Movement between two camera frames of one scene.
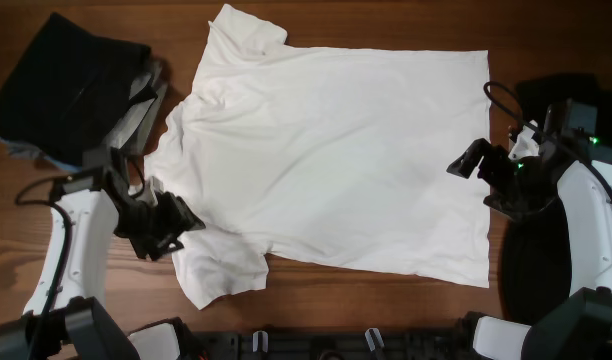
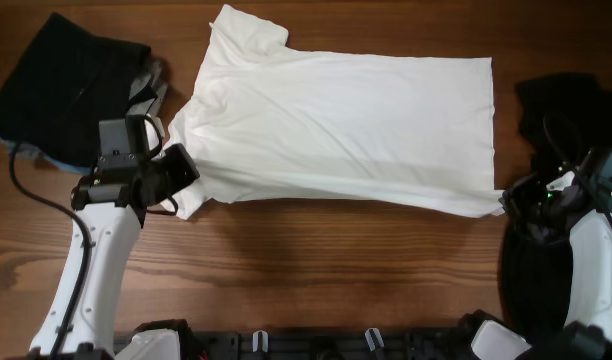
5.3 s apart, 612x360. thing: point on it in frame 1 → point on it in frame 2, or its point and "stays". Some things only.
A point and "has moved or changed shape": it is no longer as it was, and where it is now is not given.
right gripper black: (515, 206) → (513, 201)
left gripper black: (180, 220) → (187, 173)
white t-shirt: (331, 156) has moved or changed shape
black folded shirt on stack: (67, 89) stays
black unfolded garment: (534, 256) stays
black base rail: (331, 345) stays
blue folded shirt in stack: (63, 166) stays
